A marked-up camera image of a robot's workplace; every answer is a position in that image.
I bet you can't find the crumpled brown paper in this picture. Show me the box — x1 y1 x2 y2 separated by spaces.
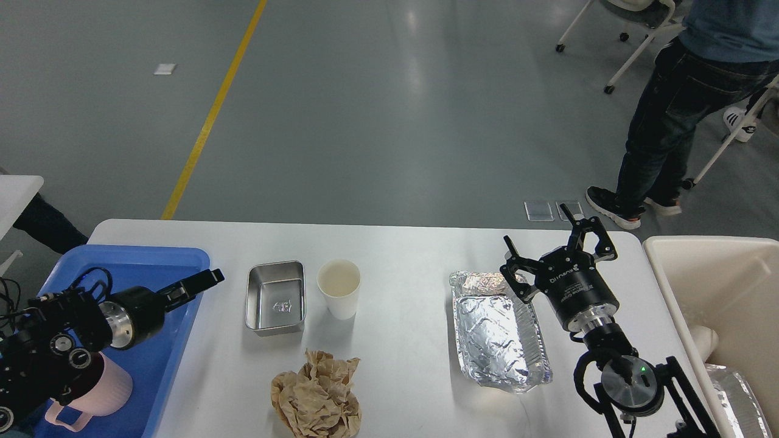
270 350 362 437

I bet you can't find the foil tray in bin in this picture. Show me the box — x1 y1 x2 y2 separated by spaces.
705 363 773 437

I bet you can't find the beige plastic bin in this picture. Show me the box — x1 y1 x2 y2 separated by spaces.
643 236 778 437

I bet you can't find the white chair at right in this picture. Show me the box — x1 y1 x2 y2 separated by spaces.
680 73 779 192

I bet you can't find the white side table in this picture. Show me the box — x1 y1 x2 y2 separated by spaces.
1 174 44 239

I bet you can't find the pink mug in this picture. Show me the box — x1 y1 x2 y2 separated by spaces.
44 352 133 432

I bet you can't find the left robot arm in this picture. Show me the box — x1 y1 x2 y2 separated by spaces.
2 267 225 433

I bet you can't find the person in dark jeans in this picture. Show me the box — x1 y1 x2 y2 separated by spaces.
12 192 88 255

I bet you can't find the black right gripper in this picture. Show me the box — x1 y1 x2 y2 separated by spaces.
500 203 620 332

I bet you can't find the floor outlet plate left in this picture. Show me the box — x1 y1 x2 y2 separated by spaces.
523 200 554 222

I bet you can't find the blue plastic tray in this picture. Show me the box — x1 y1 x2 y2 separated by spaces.
34 245 211 437

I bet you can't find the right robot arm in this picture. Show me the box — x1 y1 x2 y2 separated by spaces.
499 204 720 437

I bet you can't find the white sneaker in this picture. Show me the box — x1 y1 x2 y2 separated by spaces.
722 106 758 142

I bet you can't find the standing person in jeans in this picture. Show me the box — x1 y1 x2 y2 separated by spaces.
586 1 778 230

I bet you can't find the white office chair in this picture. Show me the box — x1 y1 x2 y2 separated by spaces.
554 1 693 95

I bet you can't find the steel rectangular container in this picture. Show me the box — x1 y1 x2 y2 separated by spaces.
245 260 306 336

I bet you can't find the floor outlet plate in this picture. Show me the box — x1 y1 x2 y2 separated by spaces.
523 200 554 222
556 200 585 221

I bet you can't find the white paper cup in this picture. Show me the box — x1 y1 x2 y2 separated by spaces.
316 260 362 321

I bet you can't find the floor outlet plate right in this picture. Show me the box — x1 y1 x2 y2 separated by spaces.
556 200 585 221

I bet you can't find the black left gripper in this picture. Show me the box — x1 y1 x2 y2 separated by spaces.
100 269 225 351

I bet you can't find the aluminium foil tray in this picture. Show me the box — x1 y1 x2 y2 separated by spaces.
450 271 553 394

